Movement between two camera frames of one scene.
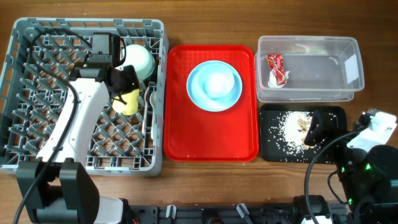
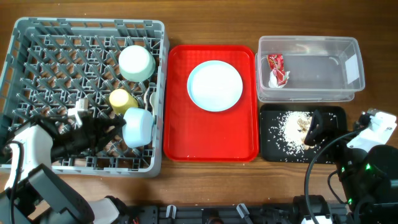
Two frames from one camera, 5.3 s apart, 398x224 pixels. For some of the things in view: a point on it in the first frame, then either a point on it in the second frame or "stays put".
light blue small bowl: x=216 y=81 to x=137 y=127
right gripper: x=325 y=128 stays put
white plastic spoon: x=153 y=100 stays put
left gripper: x=134 y=82 to x=98 y=132
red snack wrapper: x=276 y=64 stays put
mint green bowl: x=142 y=60 stays put
